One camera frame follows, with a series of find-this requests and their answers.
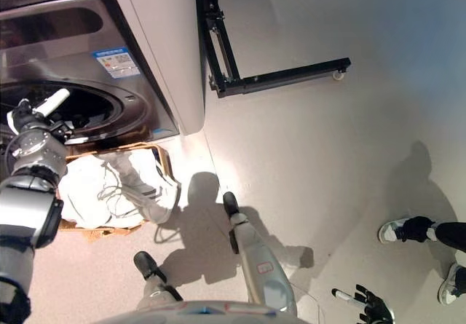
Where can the robot right hand black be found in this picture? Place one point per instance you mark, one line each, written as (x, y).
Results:
(376, 309)

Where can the robot left hand black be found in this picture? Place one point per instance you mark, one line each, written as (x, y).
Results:
(32, 120)

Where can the robot left arm silver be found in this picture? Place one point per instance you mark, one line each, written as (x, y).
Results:
(25, 207)

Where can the grey front-load washing machine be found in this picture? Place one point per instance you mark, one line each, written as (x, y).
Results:
(73, 65)

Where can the wicker laundry basket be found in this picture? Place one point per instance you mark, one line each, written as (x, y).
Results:
(98, 234)

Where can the white grey sneaker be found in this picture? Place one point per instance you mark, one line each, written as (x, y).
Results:
(453, 284)
(391, 231)

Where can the white garment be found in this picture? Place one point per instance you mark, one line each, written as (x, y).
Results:
(87, 185)

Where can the blue energy label sticker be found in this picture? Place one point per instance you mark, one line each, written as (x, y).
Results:
(115, 62)

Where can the robot right leg silver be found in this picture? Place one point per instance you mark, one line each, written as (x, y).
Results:
(258, 258)

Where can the robot leg silver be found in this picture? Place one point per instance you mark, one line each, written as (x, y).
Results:
(145, 264)
(258, 258)

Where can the grey cabinet side panel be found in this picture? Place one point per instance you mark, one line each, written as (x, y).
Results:
(171, 47)

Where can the robot torso grey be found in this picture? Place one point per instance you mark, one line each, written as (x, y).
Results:
(196, 315)

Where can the robot left leg silver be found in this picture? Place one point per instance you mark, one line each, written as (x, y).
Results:
(145, 264)

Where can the black metal frame with casters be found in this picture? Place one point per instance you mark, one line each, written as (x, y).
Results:
(291, 74)

